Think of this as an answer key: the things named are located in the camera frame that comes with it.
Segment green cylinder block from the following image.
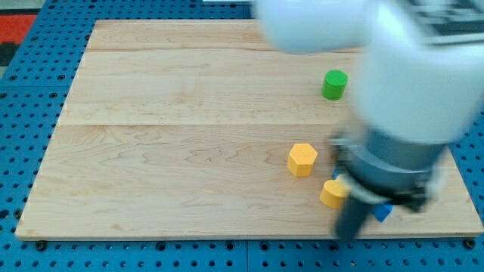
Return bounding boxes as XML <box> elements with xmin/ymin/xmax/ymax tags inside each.
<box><xmin>321</xmin><ymin>70</ymin><xmax>348</xmax><ymax>100</ymax></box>

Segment blue cube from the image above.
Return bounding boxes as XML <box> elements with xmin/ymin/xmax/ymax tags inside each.
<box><xmin>331</xmin><ymin>166</ymin><xmax>393</xmax><ymax>223</ymax></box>

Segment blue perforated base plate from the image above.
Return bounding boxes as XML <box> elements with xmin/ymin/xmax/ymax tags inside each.
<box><xmin>1</xmin><ymin>0</ymin><xmax>483</xmax><ymax>271</ymax></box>

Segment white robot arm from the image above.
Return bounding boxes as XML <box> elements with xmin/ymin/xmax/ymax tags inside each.
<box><xmin>256</xmin><ymin>1</ymin><xmax>483</xmax><ymax>241</ymax></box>

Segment yellow rounded block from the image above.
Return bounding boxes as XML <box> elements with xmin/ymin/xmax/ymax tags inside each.
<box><xmin>319</xmin><ymin>180</ymin><xmax>349</xmax><ymax>209</ymax></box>

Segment red and black mat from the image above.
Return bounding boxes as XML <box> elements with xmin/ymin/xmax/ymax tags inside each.
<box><xmin>1</xmin><ymin>7</ymin><xmax>40</xmax><ymax>76</ymax></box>

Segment light wooden board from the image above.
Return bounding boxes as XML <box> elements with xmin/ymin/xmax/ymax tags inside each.
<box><xmin>14</xmin><ymin>19</ymin><xmax>484</xmax><ymax>242</ymax></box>

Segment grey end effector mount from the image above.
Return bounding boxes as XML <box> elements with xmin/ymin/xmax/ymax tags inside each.
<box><xmin>330</xmin><ymin>128</ymin><xmax>445</xmax><ymax>212</ymax></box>

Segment dark cylindrical pusher tip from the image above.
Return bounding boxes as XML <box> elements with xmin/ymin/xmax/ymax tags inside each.
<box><xmin>334</xmin><ymin>194</ymin><xmax>373</xmax><ymax>241</ymax></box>

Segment yellow hexagonal block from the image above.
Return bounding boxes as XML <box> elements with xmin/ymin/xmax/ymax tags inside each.
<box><xmin>287</xmin><ymin>144</ymin><xmax>318</xmax><ymax>177</ymax></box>

